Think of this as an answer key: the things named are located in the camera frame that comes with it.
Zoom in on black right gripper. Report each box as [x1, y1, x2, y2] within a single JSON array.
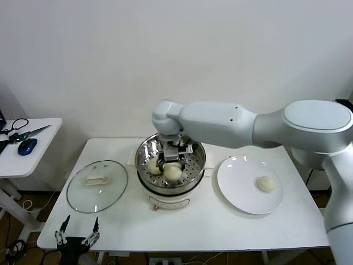
[[157, 143, 187, 172]]

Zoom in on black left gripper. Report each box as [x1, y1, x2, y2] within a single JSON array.
[[54, 215, 100, 265]]

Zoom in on white steamed baozi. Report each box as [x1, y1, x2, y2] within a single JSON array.
[[163, 162, 183, 182], [254, 176, 276, 193], [148, 159, 163, 175]]

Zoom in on round glass pot lid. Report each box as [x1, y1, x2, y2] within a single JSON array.
[[66, 159, 129, 214]]

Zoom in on stainless steel steamer basket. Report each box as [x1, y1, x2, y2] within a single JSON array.
[[127, 131, 215, 194]]

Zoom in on white round plate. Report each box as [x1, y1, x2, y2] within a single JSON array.
[[216, 155, 284, 215]]

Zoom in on white side table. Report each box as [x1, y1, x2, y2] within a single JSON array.
[[0, 118, 63, 243]]

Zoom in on white power strip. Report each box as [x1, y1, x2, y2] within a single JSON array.
[[148, 257, 183, 265]]

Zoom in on blue computer mouse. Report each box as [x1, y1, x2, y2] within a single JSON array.
[[18, 138, 38, 155]]

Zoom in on white floor cable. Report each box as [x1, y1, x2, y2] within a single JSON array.
[[22, 198, 35, 213]]

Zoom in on black floor cable bundle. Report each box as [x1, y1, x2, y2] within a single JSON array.
[[4, 239, 27, 262]]

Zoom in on green handled scissors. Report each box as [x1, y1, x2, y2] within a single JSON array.
[[8, 125, 52, 143]]

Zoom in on black cable loop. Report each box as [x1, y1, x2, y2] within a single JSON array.
[[0, 118, 30, 136]]

